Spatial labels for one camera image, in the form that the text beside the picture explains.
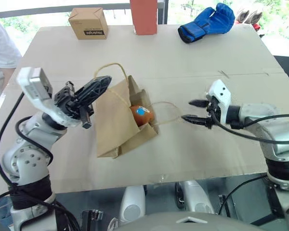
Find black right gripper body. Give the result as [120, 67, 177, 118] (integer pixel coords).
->
[205, 92, 220, 130]

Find brown paper bag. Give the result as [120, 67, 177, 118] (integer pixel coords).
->
[93, 62, 184, 159]

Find grey window railing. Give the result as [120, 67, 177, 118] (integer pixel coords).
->
[0, 3, 132, 19]

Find tall red-brown box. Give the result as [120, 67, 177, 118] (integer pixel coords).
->
[129, 0, 158, 36]

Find small red object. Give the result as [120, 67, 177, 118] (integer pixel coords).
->
[251, 23, 265, 38]

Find orange fruit with sticker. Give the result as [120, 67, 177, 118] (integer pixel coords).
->
[130, 104, 156, 127]

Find white right robot leg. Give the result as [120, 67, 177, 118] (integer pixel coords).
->
[175, 180, 215, 215]

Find person in white shirt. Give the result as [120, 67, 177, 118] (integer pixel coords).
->
[0, 15, 23, 114]

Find dark object beside table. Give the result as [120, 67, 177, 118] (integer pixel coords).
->
[273, 55, 289, 92]

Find white left robot leg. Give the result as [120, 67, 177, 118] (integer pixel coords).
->
[118, 184, 146, 226]

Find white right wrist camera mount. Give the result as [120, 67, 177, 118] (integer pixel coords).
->
[208, 79, 232, 125]

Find grey robot torso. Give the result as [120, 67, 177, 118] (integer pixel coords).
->
[115, 211, 264, 231]

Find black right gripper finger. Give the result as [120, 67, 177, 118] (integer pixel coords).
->
[181, 115, 209, 126]
[188, 99, 209, 109]

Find blue boxing glove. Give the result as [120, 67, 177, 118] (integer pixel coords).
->
[177, 2, 236, 45]

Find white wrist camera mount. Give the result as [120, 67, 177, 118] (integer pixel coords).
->
[16, 67, 84, 128]
[208, 79, 232, 125]

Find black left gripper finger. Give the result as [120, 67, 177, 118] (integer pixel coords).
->
[75, 75, 113, 97]
[78, 88, 106, 107]

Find cardboard sheet table cover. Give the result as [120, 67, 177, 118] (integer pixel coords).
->
[0, 24, 289, 197]

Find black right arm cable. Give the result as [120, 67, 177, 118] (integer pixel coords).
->
[208, 111, 289, 145]

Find thin black cable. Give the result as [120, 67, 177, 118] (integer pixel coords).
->
[218, 175, 268, 216]

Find white robot leg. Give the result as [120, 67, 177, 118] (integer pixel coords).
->
[175, 180, 215, 215]
[118, 184, 146, 226]

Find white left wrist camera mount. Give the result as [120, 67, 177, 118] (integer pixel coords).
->
[16, 67, 84, 128]

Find small brown cardboard box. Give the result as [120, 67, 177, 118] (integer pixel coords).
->
[67, 7, 109, 40]

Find black device under table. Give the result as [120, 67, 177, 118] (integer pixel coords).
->
[80, 209, 104, 231]

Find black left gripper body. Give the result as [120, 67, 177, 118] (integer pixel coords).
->
[53, 81, 95, 131]

